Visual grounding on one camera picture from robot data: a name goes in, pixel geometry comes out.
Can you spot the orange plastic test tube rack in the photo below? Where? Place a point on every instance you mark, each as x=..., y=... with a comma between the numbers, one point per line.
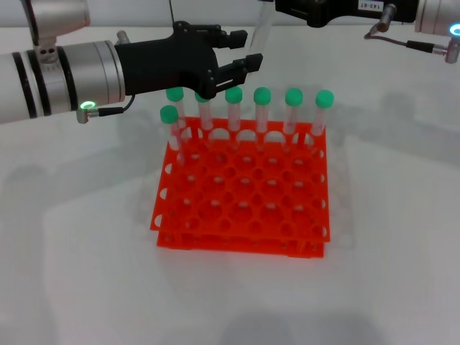
x=230, y=196

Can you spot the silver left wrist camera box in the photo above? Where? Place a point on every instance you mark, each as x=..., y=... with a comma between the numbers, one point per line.
x=57, y=14

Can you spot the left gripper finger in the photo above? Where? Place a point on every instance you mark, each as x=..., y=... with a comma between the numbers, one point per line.
x=254, y=63
x=238, y=39

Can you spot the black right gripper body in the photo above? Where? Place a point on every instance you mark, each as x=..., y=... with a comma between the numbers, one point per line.
x=341, y=14

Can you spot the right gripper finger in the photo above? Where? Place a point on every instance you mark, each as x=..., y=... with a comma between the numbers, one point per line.
x=291, y=8

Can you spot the green-capped clear test tube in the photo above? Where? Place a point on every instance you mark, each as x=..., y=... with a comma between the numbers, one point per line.
x=202, y=97
x=175, y=95
x=233, y=95
x=324, y=98
x=262, y=95
x=262, y=28
x=293, y=96
x=169, y=114

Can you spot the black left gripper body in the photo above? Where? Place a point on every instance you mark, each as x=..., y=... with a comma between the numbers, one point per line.
x=165, y=64

